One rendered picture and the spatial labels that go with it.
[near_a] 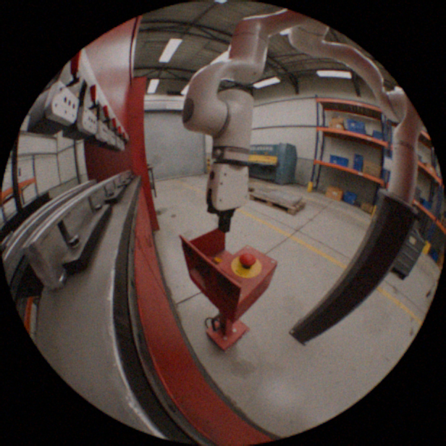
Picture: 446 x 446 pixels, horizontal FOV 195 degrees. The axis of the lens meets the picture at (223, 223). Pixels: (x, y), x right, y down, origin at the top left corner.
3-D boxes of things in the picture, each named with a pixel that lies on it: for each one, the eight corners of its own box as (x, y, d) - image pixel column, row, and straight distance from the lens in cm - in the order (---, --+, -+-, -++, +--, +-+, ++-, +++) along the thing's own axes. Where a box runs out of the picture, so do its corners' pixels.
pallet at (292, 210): (305, 207, 347) (306, 201, 343) (293, 216, 274) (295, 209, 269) (266, 194, 392) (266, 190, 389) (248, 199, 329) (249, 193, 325)
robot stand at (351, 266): (300, 316, 122) (377, 189, 69) (316, 329, 125) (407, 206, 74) (287, 332, 113) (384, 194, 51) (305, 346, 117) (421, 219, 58)
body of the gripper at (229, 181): (224, 156, 24) (219, 213, 26) (256, 161, 32) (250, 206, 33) (201, 156, 31) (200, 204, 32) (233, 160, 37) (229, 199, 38)
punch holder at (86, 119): (82, 127, 51) (89, 83, 58) (61, 137, 55) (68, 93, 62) (96, 135, 64) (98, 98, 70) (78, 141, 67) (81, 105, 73)
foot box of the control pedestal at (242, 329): (250, 329, 107) (253, 324, 95) (225, 353, 102) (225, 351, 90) (231, 312, 110) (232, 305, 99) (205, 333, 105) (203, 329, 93)
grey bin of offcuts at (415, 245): (400, 263, 343) (417, 229, 329) (404, 282, 296) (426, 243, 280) (374, 246, 313) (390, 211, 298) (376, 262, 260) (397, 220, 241)
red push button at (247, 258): (257, 267, 33) (260, 256, 30) (247, 276, 30) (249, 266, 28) (245, 259, 34) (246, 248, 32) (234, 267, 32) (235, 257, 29)
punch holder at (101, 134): (100, 137, 69) (101, 103, 74) (83, 142, 72) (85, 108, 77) (108, 141, 83) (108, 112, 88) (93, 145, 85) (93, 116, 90)
